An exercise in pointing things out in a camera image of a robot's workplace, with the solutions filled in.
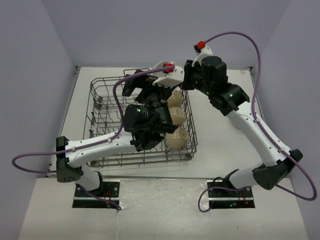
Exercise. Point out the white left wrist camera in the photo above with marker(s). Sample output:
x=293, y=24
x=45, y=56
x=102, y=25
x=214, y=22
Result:
x=169, y=79

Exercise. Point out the beige bowl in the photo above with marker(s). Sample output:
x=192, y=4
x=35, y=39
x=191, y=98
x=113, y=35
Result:
x=175, y=100
x=178, y=115
x=179, y=139

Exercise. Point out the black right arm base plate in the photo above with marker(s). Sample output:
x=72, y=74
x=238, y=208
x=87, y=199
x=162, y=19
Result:
x=222, y=199

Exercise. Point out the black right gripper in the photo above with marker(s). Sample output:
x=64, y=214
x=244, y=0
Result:
x=190, y=69

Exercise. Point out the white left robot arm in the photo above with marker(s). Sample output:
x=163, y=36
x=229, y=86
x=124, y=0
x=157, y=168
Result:
x=144, y=120

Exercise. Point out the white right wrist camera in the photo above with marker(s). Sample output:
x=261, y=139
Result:
x=202, y=51

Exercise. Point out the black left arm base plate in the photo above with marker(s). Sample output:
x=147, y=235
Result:
x=106, y=197

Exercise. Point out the white blue bowl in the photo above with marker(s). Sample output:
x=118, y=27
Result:
x=162, y=64

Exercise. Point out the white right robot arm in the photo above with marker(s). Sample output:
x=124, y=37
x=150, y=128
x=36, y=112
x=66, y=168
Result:
x=235, y=104

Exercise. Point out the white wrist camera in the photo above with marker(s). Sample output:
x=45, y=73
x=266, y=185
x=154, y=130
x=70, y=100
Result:
x=202, y=51
x=169, y=79

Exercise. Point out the grey wire dish rack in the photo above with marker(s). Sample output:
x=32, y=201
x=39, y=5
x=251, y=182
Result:
x=102, y=117

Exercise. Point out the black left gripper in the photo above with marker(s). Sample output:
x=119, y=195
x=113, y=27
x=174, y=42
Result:
x=146, y=82

